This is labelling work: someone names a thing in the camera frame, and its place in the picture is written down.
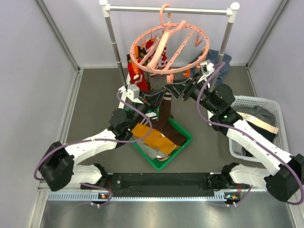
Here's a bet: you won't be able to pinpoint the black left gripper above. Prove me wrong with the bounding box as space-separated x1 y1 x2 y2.
127 88 167 130

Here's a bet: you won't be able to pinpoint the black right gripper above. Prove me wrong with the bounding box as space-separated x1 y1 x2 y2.
165 72 218 114

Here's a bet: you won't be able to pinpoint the pink clothes peg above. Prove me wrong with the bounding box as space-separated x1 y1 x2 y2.
167 74 174 84

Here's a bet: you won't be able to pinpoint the pink round clip hanger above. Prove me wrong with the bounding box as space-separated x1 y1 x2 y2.
130 3 210 75

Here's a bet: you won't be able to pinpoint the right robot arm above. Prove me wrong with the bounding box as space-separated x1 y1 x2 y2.
165 78 304 205

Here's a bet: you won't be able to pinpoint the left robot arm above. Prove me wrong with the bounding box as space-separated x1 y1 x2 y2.
34 86 166 191

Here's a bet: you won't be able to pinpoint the red white striped sock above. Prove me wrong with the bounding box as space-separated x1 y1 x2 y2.
144 38 168 77

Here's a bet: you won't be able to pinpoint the mustard yellow sock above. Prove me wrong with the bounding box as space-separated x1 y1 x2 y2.
132 123 181 155

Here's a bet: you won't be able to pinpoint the blue-grey crumpled cloth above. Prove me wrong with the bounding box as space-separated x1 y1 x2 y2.
187 49 232 86

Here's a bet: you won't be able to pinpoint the grey sock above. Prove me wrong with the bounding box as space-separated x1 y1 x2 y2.
136 141 167 160

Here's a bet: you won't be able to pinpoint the green plastic bin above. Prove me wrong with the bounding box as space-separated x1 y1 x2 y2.
131 108 192 171

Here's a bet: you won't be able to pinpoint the dark clothes in basket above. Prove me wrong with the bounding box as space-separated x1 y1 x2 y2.
233 105 279 143

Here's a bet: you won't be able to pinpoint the white and steel clothes rack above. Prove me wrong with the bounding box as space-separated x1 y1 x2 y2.
99 0 240 79

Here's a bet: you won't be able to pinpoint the white plastic laundry basket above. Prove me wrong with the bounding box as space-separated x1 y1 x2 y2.
228 95 289 162

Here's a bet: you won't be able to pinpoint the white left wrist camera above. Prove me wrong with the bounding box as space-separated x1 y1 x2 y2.
118 84 142 104

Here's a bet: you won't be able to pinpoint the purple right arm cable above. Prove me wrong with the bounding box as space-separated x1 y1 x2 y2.
197 62 304 206

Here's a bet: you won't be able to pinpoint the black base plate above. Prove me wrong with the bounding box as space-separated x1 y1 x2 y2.
80 172 240 198

